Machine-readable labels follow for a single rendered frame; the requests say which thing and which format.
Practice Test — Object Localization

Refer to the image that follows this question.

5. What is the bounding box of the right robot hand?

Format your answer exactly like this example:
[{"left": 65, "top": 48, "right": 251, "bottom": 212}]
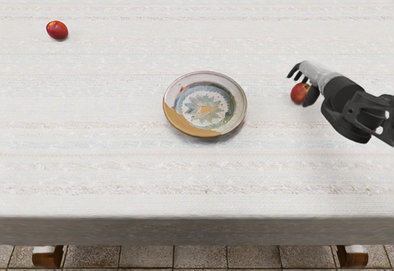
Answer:
[{"left": 286, "top": 60, "right": 341, "bottom": 108}]

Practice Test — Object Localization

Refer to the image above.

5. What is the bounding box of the patterned ceramic plate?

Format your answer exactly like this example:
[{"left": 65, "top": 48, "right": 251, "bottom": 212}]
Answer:
[{"left": 162, "top": 70, "right": 248, "bottom": 139}]

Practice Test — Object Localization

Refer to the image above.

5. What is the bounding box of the dark red oval fruit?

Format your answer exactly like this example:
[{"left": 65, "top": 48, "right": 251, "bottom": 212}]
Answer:
[{"left": 46, "top": 20, "right": 69, "bottom": 41}]

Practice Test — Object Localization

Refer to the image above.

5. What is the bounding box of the red apple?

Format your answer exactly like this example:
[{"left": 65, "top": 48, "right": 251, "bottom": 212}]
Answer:
[{"left": 290, "top": 82, "right": 312, "bottom": 105}]

